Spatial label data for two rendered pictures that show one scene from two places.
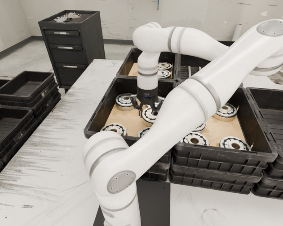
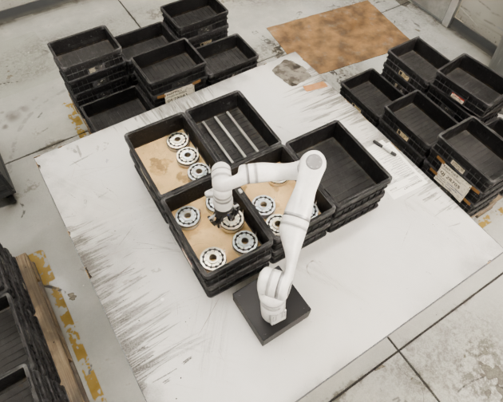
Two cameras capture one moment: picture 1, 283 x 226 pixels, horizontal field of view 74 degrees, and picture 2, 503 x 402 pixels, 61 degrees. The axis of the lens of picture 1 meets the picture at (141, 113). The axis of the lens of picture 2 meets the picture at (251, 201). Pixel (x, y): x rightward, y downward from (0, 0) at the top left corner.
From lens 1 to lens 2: 1.13 m
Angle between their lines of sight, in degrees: 33
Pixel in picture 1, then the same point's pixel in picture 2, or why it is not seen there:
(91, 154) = (270, 286)
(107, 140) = (271, 275)
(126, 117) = (202, 234)
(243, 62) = (310, 192)
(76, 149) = (170, 293)
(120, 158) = (287, 279)
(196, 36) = (267, 173)
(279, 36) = (320, 167)
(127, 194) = not seen: hidden behind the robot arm
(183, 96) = (294, 230)
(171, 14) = not seen: outside the picture
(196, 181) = not seen: hidden behind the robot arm
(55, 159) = (164, 315)
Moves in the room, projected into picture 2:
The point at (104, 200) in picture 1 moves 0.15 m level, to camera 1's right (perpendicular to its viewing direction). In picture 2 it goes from (275, 303) to (307, 277)
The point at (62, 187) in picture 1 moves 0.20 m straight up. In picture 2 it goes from (196, 329) to (192, 311)
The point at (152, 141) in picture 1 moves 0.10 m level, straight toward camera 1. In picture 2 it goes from (294, 262) to (314, 285)
